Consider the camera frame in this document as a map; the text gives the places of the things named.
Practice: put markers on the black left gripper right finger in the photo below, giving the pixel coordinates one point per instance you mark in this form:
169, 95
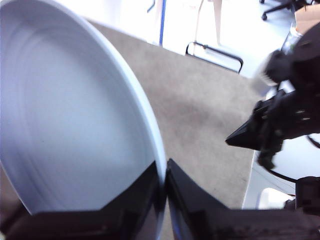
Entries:
237, 225

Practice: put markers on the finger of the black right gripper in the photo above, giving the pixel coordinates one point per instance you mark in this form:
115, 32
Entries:
250, 136

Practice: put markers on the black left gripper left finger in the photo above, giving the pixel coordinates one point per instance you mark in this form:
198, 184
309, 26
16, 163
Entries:
100, 225

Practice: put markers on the blue plate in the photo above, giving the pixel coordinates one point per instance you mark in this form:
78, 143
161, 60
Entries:
62, 100

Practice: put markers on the white plastic container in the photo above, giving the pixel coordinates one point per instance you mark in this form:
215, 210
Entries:
272, 198

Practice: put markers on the brown cardboard box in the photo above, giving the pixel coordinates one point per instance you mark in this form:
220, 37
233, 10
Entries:
307, 20

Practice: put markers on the black office chair base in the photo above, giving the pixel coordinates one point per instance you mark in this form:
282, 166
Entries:
277, 9

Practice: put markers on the beige chair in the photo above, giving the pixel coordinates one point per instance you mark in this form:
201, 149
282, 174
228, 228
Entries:
217, 20

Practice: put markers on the blue pole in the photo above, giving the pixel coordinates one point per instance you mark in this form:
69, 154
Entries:
163, 22

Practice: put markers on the black metal tube frame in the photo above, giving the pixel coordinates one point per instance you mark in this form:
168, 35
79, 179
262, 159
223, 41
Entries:
217, 51

